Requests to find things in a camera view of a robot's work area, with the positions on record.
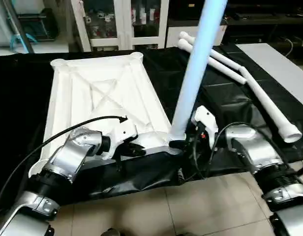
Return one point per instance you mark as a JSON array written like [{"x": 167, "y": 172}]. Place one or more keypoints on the white plastic table top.
[{"x": 102, "y": 93}]

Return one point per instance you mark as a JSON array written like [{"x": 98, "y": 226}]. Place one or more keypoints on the white plastic table leg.
[
  {"x": 269, "y": 105},
  {"x": 198, "y": 64},
  {"x": 210, "y": 49},
  {"x": 215, "y": 66}
]

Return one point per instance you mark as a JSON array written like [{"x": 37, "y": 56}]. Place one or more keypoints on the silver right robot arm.
[{"x": 250, "y": 147}]

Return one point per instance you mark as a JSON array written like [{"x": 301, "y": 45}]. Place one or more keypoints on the white drawer unit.
[{"x": 191, "y": 34}]

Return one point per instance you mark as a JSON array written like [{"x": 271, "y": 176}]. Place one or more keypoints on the black work mat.
[{"x": 23, "y": 88}]

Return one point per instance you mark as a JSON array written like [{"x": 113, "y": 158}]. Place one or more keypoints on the white glass door cabinet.
[{"x": 122, "y": 22}]

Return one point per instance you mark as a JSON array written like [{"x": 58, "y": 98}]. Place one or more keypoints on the teal plastic object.
[{"x": 23, "y": 39}]

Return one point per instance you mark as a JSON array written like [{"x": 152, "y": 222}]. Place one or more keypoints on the grey metal pole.
[{"x": 21, "y": 24}]

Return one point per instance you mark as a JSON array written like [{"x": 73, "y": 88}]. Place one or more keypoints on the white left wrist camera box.
[{"x": 121, "y": 135}]

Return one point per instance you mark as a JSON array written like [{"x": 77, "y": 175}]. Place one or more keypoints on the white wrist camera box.
[
  {"x": 204, "y": 120},
  {"x": 121, "y": 135}
]

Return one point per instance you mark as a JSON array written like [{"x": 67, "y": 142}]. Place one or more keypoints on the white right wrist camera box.
[{"x": 204, "y": 120}]

